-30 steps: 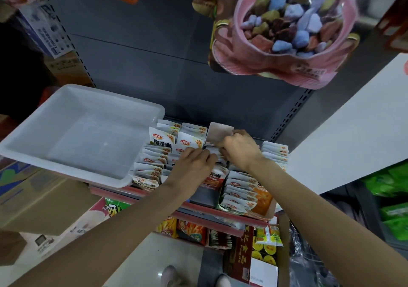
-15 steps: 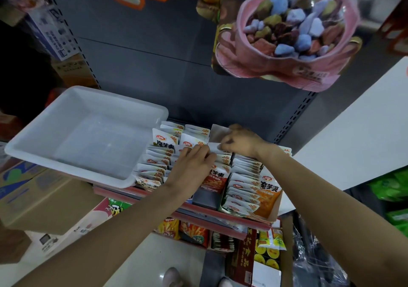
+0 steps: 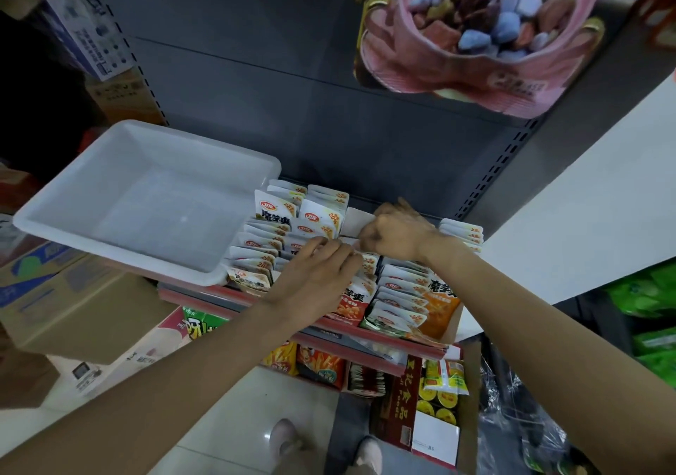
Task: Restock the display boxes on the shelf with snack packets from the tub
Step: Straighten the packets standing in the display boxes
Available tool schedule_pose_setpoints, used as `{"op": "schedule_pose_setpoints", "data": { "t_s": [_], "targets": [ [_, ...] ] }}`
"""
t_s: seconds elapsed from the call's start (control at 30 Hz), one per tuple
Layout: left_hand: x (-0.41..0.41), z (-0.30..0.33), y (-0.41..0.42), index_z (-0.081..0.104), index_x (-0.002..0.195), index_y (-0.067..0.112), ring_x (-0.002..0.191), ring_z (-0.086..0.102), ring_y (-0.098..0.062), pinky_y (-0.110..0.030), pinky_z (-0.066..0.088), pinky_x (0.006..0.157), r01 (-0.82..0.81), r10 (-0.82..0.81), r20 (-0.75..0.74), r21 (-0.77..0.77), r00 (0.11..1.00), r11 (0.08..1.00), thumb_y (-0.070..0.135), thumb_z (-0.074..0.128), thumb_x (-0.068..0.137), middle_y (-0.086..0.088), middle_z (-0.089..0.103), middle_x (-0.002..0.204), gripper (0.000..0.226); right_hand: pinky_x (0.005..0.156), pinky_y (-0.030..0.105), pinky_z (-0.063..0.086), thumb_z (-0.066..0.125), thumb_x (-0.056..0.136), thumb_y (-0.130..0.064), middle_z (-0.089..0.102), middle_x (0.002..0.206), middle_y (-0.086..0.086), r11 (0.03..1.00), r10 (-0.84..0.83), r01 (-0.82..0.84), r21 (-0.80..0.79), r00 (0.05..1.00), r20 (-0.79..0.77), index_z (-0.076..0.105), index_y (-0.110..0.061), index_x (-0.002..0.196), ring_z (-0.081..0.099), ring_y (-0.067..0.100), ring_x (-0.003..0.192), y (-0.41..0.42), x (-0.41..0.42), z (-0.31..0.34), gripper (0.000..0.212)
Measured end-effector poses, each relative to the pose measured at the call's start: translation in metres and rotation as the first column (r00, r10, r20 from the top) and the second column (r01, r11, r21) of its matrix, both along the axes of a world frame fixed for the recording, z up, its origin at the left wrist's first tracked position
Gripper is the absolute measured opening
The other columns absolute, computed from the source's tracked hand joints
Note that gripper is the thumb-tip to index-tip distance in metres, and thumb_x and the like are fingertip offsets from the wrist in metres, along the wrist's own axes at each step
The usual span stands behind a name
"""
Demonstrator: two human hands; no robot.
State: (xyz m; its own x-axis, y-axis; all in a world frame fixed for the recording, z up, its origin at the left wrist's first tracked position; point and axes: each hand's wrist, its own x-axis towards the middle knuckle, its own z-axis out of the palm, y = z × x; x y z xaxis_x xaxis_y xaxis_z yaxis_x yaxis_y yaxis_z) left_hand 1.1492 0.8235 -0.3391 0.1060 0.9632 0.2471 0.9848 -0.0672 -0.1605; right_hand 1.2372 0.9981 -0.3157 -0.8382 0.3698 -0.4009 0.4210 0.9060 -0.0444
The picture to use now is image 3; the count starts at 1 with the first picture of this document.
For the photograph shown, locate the person's right hand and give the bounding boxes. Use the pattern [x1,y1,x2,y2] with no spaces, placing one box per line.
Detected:
[357,197,439,267]

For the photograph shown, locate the person's left hand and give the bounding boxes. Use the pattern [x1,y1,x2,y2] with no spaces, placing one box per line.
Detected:
[266,237,368,323]

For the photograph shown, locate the red konjac snack packet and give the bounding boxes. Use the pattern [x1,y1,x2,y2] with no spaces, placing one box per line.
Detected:
[332,279,376,326]

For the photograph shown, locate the red display box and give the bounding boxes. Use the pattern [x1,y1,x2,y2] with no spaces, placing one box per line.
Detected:
[330,208,380,328]

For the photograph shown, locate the blue konjac snack packet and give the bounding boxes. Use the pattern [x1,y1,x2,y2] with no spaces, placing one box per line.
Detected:
[298,197,348,241]

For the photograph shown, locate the gold display box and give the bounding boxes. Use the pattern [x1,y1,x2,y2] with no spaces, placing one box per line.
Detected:
[224,179,310,296]

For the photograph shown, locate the green display box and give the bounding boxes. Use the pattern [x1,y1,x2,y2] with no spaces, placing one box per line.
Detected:
[359,258,434,338]

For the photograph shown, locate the blue display box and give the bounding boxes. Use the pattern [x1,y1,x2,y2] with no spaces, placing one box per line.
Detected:
[273,184,352,281]

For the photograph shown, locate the orange display box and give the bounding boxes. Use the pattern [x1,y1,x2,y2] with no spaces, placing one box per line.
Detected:
[417,217,485,346]

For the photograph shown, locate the orange snack packet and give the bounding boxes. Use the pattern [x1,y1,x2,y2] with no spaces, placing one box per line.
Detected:
[420,279,463,342]

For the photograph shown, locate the white plastic bin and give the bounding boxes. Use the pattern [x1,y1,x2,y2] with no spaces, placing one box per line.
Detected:
[13,120,283,287]

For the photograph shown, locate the person's right forearm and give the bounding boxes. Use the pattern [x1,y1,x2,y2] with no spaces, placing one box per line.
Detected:
[422,239,676,475]

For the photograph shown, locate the person's left forearm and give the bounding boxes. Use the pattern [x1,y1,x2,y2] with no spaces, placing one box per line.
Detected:
[0,300,302,475]

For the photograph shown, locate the green snack bag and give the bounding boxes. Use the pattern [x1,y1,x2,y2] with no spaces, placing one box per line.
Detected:
[180,309,232,342]

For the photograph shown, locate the yellow snack packets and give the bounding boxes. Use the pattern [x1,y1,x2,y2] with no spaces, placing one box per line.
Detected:
[417,356,471,426]

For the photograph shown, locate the person's left shoe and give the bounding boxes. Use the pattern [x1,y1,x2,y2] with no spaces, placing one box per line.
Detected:
[266,419,302,465]

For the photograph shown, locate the person's shoe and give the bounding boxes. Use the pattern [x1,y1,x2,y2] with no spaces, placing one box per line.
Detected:
[353,438,384,475]
[266,419,302,465]

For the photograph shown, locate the person's right shoe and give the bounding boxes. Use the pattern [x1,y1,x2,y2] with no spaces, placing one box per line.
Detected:
[353,438,384,475]

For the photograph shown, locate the blue print cardboard carton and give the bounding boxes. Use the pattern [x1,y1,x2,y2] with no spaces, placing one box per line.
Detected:
[0,242,175,365]

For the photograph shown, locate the plain brown cardboard carton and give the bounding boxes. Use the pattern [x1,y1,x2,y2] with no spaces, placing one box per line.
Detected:
[87,68,168,127]

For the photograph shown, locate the white blue carton box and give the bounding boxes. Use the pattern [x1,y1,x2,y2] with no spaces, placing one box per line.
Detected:
[11,0,139,82]

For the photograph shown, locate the row of orange chip bags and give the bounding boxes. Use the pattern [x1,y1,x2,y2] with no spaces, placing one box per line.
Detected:
[258,337,390,399]

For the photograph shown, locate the dark red white-label carton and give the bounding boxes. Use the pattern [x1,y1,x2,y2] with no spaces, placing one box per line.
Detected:
[370,355,466,471]

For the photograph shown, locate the hanging pink candy bag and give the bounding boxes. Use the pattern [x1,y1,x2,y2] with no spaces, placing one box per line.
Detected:
[353,0,606,120]

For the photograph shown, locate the white pink carton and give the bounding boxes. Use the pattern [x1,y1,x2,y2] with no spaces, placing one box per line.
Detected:
[47,305,228,399]

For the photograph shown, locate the black plastic wrapped bundle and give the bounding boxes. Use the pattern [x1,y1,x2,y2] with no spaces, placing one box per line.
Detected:
[477,369,593,475]

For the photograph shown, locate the stack of green packs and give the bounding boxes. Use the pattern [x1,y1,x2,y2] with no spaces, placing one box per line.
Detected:
[607,260,676,386]

